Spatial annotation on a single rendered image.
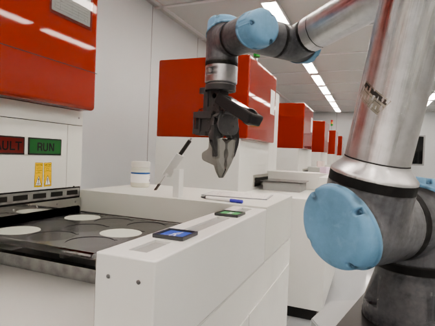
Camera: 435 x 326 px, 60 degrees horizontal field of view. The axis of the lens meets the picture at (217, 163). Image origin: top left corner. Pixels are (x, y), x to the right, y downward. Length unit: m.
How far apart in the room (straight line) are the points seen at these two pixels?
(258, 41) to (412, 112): 0.36
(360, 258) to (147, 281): 0.27
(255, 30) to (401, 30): 0.33
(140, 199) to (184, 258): 0.61
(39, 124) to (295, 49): 0.73
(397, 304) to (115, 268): 0.41
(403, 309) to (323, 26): 0.52
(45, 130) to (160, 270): 0.76
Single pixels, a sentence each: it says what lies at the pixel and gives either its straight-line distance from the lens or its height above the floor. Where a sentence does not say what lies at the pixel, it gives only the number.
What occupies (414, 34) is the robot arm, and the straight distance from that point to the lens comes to 0.52.
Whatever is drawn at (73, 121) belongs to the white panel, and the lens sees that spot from 1.27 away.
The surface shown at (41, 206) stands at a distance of 1.18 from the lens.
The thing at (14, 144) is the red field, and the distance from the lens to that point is 1.12.
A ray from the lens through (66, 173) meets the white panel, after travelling 1.25.
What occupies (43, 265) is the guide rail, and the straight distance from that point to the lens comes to 0.94.
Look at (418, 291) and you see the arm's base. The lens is 0.65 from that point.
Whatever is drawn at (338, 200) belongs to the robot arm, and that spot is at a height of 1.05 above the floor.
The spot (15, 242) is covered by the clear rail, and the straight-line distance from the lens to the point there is 0.89.
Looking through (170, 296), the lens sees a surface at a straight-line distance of 0.55.
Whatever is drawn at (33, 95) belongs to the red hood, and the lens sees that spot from 1.10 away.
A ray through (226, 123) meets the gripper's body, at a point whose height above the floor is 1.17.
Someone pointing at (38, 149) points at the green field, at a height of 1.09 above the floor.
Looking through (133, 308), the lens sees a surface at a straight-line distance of 0.53.
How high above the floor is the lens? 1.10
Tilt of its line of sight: 1 degrees down
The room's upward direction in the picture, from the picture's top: 2 degrees clockwise
